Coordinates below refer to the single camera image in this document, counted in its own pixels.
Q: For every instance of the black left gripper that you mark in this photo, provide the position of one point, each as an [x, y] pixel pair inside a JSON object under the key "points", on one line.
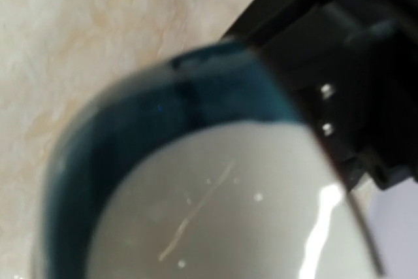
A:
{"points": [[352, 64]]}

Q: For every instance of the dark bowl white inside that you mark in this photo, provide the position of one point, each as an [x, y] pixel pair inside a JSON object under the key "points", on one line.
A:
{"points": [[201, 166]]}

